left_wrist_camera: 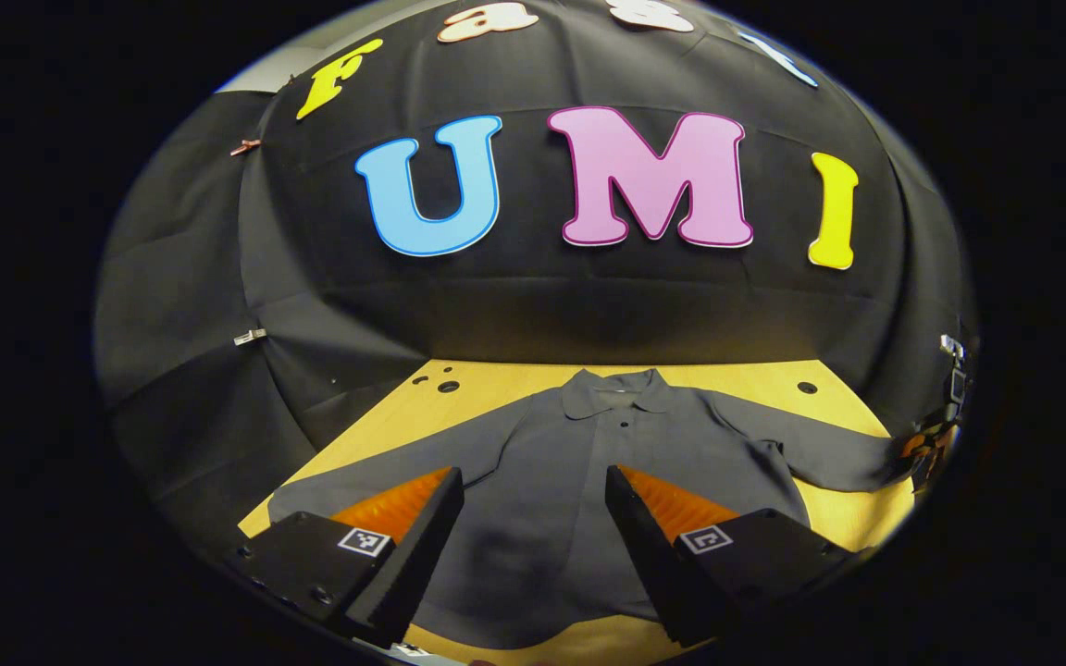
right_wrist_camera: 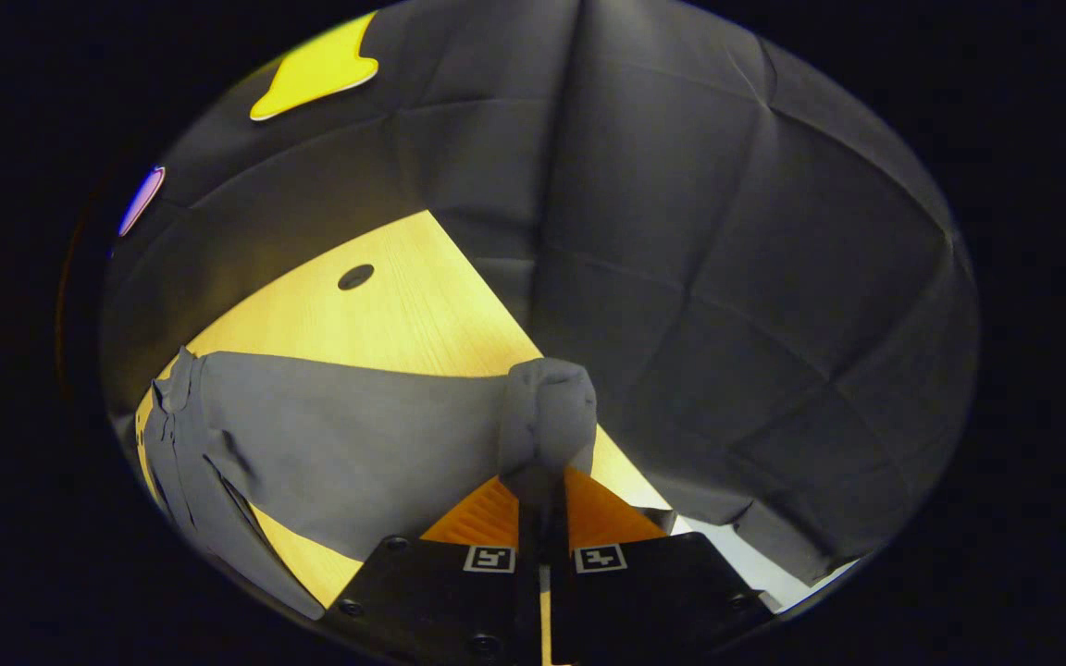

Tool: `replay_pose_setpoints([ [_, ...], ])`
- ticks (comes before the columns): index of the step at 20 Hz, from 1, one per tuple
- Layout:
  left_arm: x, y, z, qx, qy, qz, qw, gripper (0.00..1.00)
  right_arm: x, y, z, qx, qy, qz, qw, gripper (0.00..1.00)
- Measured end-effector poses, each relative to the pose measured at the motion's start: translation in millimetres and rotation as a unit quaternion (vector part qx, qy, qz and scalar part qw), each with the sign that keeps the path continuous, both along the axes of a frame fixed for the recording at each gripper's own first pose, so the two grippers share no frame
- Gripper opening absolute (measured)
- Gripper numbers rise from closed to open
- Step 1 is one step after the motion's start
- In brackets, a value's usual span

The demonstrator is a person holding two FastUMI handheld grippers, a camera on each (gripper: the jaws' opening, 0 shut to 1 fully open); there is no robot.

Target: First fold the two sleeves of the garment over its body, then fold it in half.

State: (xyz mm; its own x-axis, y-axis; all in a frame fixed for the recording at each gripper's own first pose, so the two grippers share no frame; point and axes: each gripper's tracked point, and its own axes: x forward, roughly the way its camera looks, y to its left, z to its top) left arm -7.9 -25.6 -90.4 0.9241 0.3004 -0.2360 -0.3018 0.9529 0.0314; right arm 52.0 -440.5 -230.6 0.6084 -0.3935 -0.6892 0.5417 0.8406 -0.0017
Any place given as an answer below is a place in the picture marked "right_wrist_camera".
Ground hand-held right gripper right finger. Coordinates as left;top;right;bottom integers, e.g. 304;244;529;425
547;467;775;666

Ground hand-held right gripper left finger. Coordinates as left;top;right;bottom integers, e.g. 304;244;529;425
325;476;543;666

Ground dark grey shirt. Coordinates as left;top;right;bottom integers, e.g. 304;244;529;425
140;347;599;621

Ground black backdrop cloth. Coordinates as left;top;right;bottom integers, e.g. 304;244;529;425
98;0;980;588

